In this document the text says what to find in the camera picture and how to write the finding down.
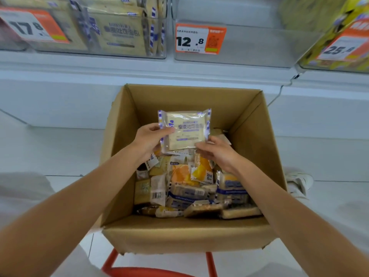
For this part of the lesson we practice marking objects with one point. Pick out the person's left hand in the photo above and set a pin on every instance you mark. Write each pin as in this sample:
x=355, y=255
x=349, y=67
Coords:
x=147, y=139

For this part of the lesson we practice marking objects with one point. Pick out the person's right hand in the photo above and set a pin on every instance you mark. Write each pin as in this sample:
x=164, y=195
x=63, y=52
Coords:
x=222, y=154

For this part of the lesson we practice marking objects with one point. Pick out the person's right thumb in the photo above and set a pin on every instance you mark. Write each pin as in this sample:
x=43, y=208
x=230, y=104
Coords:
x=205, y=145

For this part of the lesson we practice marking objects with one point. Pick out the person's left thumb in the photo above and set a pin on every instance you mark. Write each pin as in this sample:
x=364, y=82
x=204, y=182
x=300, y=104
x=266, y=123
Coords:
x=166, y=131

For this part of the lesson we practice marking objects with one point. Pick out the cream bread packet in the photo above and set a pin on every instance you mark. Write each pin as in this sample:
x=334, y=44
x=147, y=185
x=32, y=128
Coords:
x=187, y=131

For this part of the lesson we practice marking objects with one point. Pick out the person's right forearm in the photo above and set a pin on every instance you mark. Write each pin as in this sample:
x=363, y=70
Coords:
x=291, y=216

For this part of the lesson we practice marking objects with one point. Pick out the person's left forearm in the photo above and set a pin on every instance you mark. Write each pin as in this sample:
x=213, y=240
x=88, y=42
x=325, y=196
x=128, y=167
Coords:
x=72, y=210

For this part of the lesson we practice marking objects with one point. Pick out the pile of mixed snack packets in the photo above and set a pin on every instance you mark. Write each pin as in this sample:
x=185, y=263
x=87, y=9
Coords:
x=190, y=190

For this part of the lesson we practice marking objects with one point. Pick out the brown cardboard box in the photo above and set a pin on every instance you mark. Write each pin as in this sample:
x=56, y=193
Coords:
x=184, y=236

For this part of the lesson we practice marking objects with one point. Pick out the orange and white price tag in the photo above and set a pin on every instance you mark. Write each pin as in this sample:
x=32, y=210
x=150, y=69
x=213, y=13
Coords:
x=31, y=25
x=346, y=44
x=199, y=38

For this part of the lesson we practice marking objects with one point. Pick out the white shoe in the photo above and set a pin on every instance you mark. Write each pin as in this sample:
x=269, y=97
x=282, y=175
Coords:
x=299, y=181

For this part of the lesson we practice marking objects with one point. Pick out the white store shelf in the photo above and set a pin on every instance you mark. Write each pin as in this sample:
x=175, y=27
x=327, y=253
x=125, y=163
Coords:
x=72, y=92

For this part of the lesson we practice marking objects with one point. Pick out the row of cream bread packs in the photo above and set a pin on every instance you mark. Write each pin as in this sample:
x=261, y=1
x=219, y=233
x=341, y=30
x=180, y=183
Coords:
x=121, y=31

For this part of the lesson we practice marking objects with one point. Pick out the red metal stool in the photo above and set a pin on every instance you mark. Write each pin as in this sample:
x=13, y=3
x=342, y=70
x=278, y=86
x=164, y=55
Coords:
x=111, y=266

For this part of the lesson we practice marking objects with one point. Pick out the row of yellow snack packs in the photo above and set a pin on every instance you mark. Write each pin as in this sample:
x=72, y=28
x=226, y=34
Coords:
x=325, y=23

